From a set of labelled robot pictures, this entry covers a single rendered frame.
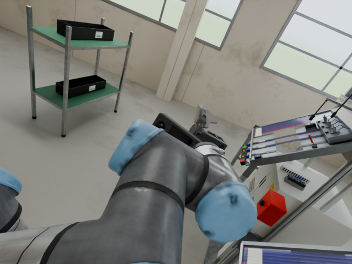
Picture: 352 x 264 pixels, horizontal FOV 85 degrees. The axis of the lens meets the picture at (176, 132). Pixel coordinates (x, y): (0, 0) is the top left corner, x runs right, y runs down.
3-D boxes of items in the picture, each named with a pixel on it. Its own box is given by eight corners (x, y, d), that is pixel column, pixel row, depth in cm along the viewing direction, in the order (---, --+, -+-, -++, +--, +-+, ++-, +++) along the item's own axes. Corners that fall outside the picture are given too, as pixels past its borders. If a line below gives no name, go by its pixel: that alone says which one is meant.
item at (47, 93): (31, 117, 211) (24, 4, 155) (92, 98, 288) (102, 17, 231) (63, 138, 204) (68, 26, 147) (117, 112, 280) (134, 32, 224)
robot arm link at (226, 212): (219, 182, 20) (277, 214, 22) (201, 142, 31) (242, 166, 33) (179, 231, 22) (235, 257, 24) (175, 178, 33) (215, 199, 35)
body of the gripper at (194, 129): (205, 158, 50) (216, 186, 39) (176, 144, 49) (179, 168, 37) (221, 134, 48) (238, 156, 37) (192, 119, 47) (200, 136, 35)
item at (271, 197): (203, 263, 149) (260, 202, 109) (210, 237, 170) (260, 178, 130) (231, 282, 145) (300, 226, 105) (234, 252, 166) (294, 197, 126)
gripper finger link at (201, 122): (200, 118, 51) (194, 144, 45) (194, 114, 50) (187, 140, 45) (210, 108, 47) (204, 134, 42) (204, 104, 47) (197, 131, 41)
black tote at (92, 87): (67, 99, 202) (68, 89, 197) (55, 91, 205) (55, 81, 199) (105, 88, 251) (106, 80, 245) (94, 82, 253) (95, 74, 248)
